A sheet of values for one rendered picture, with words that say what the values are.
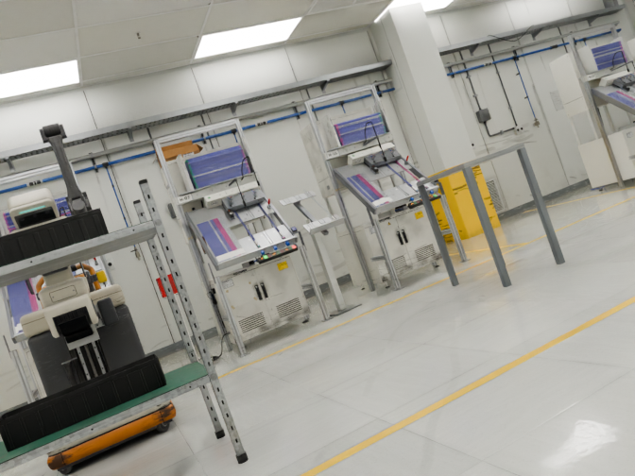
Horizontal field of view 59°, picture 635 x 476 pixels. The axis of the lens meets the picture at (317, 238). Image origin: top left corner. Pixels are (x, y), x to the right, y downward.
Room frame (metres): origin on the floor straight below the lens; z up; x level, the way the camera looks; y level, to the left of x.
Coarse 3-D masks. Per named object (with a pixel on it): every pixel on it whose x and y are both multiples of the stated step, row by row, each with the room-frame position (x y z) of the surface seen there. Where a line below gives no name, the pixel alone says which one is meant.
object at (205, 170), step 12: (204, 156) 4.80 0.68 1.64; (216, 156) 4.84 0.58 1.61; (228, 156) 4.87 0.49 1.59; (240, 156) 4.91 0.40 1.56; (192, 168) 4.75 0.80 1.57; (204, 168) 4.79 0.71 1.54; (216, 168) 4.83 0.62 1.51; (228, 168) 4.86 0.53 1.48; (240, 168) 4.90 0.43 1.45; (192, 180) 4.81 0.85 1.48; (204, 180) 4.77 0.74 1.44; (216, 180) 4.81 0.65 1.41
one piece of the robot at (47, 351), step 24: (96, 288) 3.31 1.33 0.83; (120, 288) 3.17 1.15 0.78; (120, 312) 3.14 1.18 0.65; (48, 336) 3.01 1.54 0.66; (120, 336) 3.13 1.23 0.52; (48, 360) 3.00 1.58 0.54; (72, 360) 3.03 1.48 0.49; (96, 360) 3.04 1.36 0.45; (120, 360) 3.11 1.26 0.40; (48, 384) 2.98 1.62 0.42; (72, 384) 2.96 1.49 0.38
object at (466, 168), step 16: (480, 160) 3.42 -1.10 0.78; (528, 160) 3.51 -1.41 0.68; (464, 176) 3.43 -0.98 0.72; (528, 176) 3.51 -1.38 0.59; (432, 208) 4.04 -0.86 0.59; (480, 208) 3.40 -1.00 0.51; (544, 208) 3.50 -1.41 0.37; (432, 224) 4.04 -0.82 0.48; (544, 224) 3.51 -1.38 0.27; (496, 240) 4.15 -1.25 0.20; (448, 256) 4.04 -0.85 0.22; (496, 256) 3.40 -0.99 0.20; (560, 256) 3.50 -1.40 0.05; (448, 272) 4.06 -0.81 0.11
